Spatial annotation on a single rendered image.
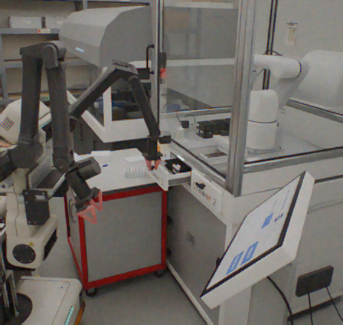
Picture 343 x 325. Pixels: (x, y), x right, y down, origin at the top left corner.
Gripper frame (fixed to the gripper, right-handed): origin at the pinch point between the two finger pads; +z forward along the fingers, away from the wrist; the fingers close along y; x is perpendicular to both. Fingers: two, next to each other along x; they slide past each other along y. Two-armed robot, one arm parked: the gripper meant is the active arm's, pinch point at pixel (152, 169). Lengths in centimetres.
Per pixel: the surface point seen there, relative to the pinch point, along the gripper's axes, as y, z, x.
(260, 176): 33, -12, -51
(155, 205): 7.4, 32.1, 14.3
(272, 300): -1, 2, -106
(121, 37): 9, -65, 83
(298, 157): 55, -18, -51
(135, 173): -2.6, 11.9, 23.4
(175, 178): 9.6, 3.4, -9.8
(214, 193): 17.2, 0.1, -38.5
